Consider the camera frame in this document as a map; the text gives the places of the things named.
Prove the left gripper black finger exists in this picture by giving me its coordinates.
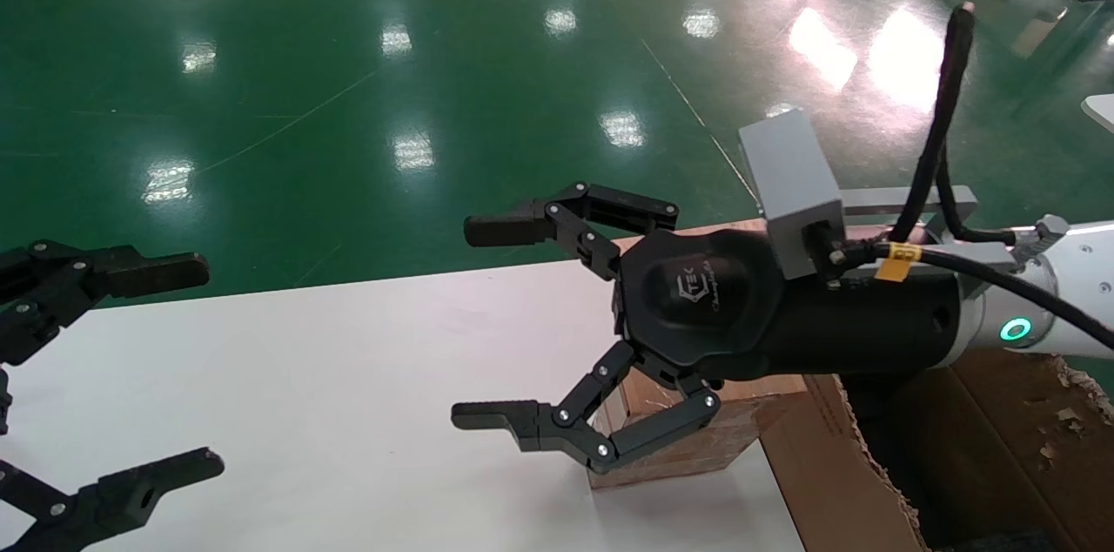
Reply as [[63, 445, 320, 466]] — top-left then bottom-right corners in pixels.
[[0, 448, 225, 552], [0, 240, 210, 366]]

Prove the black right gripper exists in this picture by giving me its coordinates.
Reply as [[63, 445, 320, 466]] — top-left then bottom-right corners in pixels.
[[451, 182, 965, 475]]

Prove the small brown cardboard box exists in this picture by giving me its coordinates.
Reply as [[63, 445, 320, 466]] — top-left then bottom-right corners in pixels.
[[587, 365, 810, 492]]

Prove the large open cardboard box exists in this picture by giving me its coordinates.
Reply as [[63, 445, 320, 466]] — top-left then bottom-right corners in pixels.
[[757, 347, 1114, 552]]

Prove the wooden pallet board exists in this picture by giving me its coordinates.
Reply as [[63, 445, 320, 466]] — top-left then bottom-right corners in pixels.
[[614, 217, 945, 255]]

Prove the gray wrist camera box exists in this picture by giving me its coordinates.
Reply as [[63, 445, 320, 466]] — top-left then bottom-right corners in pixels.
[[738, 108, 977, 280]]

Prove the thick black looped cable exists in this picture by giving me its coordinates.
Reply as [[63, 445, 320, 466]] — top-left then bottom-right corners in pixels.
[[886, 2, 1019, 246]]

